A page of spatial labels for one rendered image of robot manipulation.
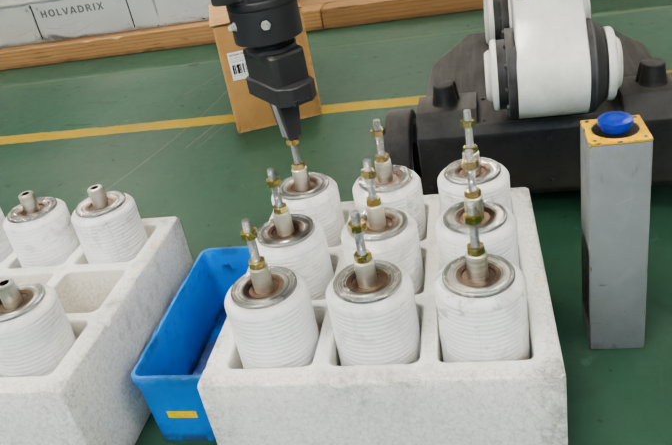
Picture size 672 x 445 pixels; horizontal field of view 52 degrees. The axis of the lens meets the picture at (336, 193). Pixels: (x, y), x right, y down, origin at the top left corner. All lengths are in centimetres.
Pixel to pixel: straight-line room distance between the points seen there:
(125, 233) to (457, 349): 54
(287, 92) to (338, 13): 190
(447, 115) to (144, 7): 202
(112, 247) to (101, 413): 25
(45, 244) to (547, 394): 76
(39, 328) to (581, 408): 67
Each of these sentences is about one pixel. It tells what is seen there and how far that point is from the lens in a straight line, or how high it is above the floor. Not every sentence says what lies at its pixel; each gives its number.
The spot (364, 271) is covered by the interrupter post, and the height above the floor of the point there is 27.
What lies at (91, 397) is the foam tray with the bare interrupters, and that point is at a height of 13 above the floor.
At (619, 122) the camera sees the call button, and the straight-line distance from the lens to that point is 87.
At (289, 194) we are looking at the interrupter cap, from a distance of 96.
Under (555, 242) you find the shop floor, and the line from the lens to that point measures 124.
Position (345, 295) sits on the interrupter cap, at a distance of 74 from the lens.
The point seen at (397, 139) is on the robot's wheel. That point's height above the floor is 18.
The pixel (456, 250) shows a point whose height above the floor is 23.
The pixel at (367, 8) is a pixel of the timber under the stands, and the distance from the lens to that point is 272.
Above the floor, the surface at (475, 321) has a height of 23.
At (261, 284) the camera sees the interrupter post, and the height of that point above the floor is 26.
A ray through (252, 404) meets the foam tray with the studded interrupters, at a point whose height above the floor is 15.
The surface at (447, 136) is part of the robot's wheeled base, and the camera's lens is 123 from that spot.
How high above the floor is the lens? 69
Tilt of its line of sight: 28 degrees down
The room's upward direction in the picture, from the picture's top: 11 degrees counter-clockwise
